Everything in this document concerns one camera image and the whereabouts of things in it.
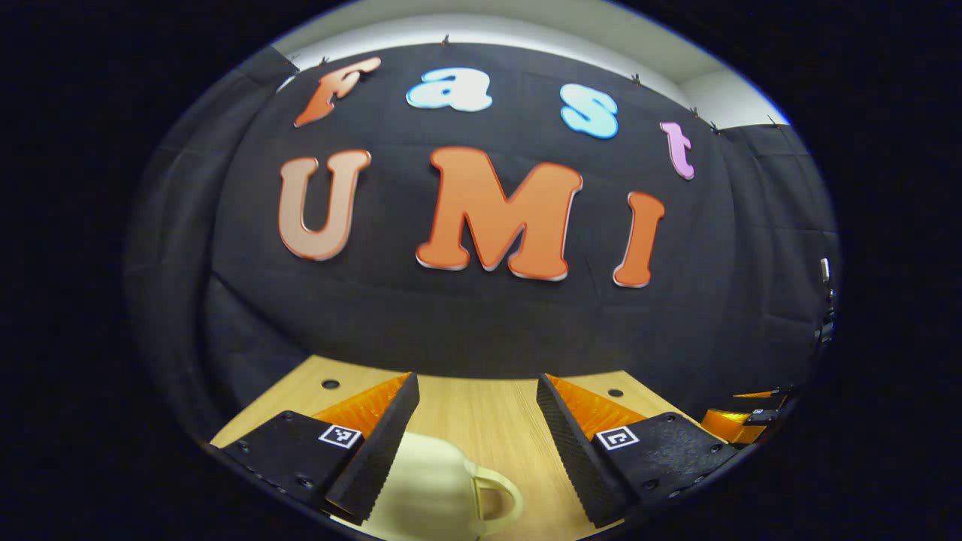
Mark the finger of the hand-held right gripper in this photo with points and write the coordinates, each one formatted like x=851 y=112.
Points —
x=755 y=394
x=733 y=427

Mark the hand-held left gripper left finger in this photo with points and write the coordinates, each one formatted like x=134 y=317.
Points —
x=379 y=451

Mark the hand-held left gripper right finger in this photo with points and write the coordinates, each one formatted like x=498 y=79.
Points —
x=575 y=458

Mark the pale yellow suitcase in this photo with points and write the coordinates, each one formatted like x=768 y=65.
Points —
x=428 y=481

